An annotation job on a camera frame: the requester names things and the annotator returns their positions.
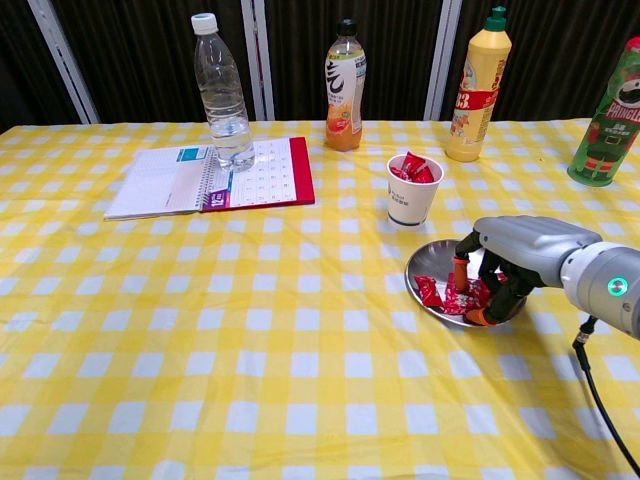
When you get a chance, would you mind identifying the white paper cup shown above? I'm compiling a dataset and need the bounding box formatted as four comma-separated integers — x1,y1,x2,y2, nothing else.
386,153,445,227

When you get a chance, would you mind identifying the white metal frame post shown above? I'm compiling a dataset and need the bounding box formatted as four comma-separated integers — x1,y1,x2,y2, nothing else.
239,0,276,121
423,0,464,121
27,0,101,125

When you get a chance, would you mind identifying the metal bowl with candies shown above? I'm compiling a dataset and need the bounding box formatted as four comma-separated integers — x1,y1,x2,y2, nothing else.
404,238,529,329

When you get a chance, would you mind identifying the green Pringles can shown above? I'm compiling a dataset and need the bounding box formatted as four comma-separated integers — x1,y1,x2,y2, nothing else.
567,37,640,188

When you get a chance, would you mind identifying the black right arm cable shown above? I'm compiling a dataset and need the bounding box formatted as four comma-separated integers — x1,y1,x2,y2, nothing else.
572,315,640,469

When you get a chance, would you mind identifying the black pleated curtain panel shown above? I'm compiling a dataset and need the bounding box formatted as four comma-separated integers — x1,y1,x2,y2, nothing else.
49,0,259,124
0,0,86,134
264,0,444,121
439,0,640,121

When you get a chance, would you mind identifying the clear plastic water bottle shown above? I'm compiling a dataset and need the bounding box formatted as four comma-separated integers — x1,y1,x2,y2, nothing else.
191,13,257,173

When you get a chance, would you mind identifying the yellow detergent bottle green cap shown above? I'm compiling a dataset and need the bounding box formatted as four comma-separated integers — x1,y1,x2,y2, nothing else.
445,6,514,163

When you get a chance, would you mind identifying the open spiral calendar notebook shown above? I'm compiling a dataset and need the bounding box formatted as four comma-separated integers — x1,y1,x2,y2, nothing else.
103,136,317,222

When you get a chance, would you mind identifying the yellow white checked tablecloth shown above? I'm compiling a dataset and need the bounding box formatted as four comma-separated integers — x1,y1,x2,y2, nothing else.
0,118,640,480

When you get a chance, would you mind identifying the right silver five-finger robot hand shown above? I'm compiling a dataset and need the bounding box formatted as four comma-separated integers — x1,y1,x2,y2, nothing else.
452,215,604,329

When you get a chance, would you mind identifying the orange drink bottle black cap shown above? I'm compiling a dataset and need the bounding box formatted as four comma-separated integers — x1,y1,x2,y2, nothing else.
324,18,368,153

